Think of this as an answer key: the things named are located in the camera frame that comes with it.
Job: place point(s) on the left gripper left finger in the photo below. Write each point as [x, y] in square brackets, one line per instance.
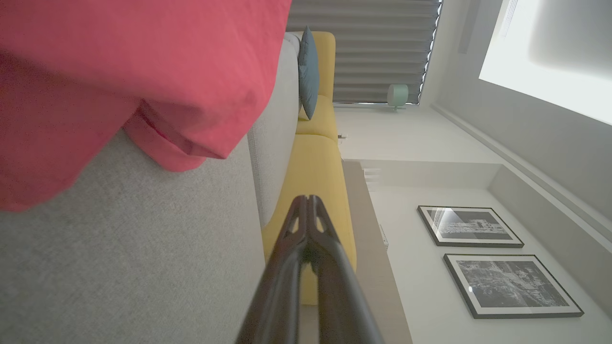
[282, 286]

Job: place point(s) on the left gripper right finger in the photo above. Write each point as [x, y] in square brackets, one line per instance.
[339, 296]

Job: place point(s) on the red shorts with white trim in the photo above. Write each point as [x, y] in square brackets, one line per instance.
[143, 57]

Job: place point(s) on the yellow sofa section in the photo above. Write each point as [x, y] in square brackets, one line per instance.
[315, 167]

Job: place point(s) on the grey sofa seat cushion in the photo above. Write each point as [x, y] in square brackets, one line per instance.
[277, 143]

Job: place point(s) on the small black framed picture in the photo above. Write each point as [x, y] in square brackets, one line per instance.
[471, 227]

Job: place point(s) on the large black framed picture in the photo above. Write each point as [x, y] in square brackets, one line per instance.
[511, 285]

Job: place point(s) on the mint green lamp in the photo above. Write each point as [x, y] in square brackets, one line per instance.
[397, 94]

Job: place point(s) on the blue throw pillow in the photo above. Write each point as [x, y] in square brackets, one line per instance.
[308, 71]

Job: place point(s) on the pleated window curtain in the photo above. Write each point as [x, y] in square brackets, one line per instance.
[377, 48]

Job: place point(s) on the white wall socket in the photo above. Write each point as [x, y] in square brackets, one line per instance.
[384, 236]

